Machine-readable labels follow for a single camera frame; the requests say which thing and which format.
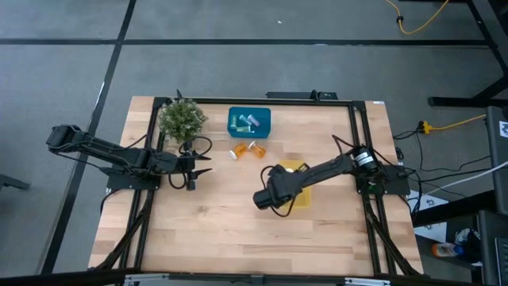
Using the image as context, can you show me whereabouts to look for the black power cable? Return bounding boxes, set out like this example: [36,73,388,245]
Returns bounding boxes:
[392,126,493,184]

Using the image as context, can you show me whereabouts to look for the silver metal bracket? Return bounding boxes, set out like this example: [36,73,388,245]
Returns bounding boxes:
[344,276,392,286]

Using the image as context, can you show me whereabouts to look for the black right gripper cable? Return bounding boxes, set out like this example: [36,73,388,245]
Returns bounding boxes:
[259,165,297,218]

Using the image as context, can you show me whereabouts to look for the yellow extension cord with plug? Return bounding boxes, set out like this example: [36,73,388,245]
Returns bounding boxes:
[416,114,487,135]

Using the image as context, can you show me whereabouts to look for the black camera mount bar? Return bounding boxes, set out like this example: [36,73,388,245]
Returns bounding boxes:
[265,90,339,101]

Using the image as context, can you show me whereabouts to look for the grey computer cabinet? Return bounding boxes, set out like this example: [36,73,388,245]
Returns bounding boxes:
[485,106,508,215]

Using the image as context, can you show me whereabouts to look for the dark grey furniture foot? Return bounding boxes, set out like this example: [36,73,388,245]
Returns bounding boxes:
[0,173,31,192]

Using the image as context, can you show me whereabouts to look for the yellow hanging cable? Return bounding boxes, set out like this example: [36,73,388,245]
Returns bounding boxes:
[385,0,450,35]

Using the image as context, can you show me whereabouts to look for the yellow translucent plastic bin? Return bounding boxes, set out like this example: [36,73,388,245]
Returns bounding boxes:
[276,160,312,209]

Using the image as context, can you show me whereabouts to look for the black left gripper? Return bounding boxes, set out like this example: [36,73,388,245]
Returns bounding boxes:
[175,149,214,192]

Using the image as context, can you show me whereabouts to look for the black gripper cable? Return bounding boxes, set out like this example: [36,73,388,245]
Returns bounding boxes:
[168,135,214,191]
[259,165,297,218]

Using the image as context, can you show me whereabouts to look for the orange bottle on floor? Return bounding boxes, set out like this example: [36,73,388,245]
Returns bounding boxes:
[431,242,464,257]

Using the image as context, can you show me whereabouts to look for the blue plastic bin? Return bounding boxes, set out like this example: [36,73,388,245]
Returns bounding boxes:
[227,106,272,139]

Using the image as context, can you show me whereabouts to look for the black desk leg frame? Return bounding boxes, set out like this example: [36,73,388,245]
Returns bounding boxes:
[427,0,508,108]

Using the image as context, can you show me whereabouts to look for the white printed paper sheet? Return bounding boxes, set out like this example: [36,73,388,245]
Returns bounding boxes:
[407,189,448,243]

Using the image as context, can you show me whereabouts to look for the white cable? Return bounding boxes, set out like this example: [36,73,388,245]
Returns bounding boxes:
[424,160,508,195]

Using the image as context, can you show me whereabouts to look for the black aluminium table frame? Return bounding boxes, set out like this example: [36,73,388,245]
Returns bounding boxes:
[93,95,424,277]

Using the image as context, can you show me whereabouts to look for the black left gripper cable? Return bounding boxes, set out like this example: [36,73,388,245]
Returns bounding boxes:
[168,135,214,191]

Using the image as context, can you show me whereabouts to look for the green potted plant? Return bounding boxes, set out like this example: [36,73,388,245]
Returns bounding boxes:
[157,98,209,144]

